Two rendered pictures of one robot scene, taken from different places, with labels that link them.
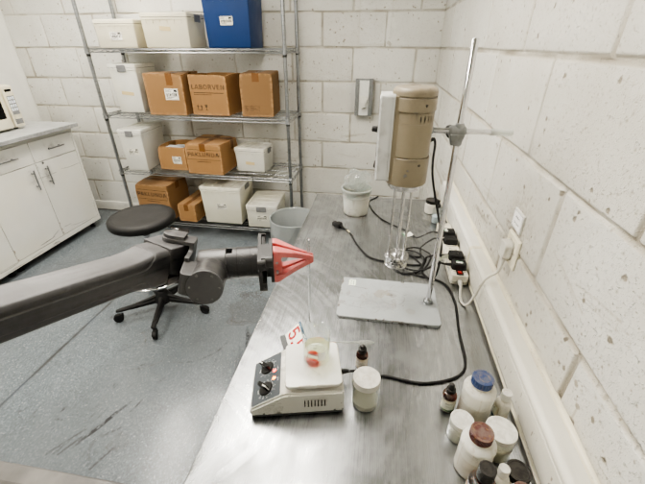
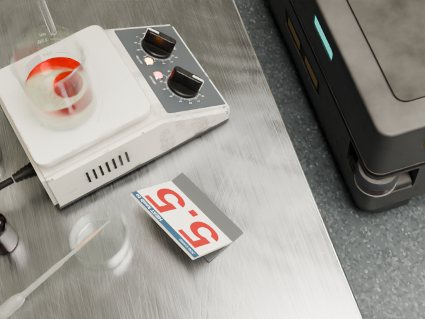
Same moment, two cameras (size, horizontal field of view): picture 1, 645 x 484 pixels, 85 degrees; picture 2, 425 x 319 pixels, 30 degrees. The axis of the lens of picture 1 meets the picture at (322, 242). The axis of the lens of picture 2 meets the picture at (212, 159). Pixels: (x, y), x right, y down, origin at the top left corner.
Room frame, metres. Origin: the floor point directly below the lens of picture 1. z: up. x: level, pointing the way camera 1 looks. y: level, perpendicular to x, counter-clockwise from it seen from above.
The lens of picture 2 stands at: (0.99, 0.00, 1.46)
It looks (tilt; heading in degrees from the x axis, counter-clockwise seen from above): 62 degrees down; 161
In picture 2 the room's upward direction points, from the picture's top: 7 degrees counter-clockwise
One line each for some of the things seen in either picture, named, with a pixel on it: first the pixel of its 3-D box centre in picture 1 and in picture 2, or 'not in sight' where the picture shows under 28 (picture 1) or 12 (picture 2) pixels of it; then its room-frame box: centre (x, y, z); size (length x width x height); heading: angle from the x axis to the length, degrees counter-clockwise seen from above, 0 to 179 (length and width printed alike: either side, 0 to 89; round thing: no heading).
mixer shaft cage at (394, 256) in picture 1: (399, 225); not in sight; (0.87, -0.21, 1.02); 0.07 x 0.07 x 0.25
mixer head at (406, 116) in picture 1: (401, 138); not in sight; (0.88, -0.19, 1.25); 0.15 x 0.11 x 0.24; 81
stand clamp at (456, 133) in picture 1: (453, 131); not in sight; (0.90, -0.32, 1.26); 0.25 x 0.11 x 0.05; 81
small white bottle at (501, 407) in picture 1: (502, 404); not in sight; (0.48, -0.38, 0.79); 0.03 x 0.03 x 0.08
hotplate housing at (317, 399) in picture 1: (301, 378); (103, 105); (0.55, 0.05, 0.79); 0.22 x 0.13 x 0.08; 94
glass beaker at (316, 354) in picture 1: (315, 345); (59, 81); (0.56, 0.02, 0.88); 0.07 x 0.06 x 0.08; 66
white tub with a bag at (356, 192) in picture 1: (356, 191); not in sight; (1.54, -0.16, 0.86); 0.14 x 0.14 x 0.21
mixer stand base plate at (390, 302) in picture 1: (387, 300); not in sight; (0.87, -0.20, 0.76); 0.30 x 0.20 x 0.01; 81
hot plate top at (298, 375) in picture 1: (312, 364); (70, 93); (0.55, 0.02, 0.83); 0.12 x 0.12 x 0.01; 4
